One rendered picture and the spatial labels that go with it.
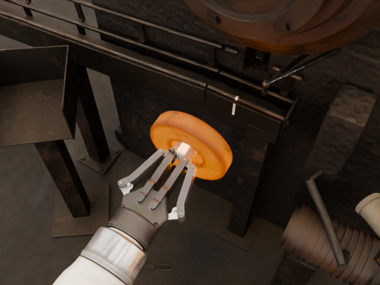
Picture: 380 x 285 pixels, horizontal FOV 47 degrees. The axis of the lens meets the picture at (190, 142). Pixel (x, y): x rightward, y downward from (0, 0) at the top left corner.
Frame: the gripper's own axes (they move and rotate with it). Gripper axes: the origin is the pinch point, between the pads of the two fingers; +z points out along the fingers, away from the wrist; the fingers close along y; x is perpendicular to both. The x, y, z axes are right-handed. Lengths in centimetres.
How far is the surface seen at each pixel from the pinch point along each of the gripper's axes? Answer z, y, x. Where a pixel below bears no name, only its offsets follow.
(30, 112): 1, -48, -24
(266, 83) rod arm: 14.2, 7.6, 5.5
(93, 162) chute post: 17, -56, -84
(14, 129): -5, -48, -24
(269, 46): 23.3, 4.1, 4.5
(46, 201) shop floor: -5, -62, -84
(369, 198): 14.0, 33.0, -15.8
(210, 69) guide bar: 28.6, -11.1, -15.8
